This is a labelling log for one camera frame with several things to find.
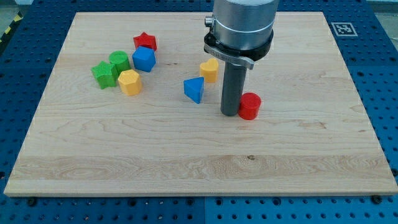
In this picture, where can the blue pentagon block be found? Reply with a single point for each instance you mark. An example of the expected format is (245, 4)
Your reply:
(144, 59)

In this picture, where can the red star block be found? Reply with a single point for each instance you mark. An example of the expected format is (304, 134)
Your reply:
(145, 40)

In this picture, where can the green cylinder block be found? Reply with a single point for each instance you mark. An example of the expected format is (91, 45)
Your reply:
(120, 60)

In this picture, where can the wooden board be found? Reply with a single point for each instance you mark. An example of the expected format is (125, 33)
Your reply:
(312, 136)

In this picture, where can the yellow heart block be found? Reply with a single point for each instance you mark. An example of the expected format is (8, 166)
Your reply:
(209, 70)

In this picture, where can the green star block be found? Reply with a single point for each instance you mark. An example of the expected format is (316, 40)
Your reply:
(105, 74)

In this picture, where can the red cylinder block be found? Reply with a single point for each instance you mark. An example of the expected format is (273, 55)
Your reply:
(249, 106)

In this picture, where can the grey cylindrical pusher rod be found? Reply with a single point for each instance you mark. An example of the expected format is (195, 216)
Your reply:
(233, 83)

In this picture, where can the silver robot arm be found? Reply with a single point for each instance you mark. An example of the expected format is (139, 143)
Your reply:
(240, 33)

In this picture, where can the white fiducial marker tag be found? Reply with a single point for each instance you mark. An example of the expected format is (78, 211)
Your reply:
(344, 29)

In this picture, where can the yellow hexagon block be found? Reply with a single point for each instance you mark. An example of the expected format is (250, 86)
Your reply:
(130, 82)

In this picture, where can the blue triangle block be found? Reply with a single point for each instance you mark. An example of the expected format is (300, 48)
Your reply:
(193, 88)

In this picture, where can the black tool clamp flange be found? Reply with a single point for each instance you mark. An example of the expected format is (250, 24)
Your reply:
(245, 58)

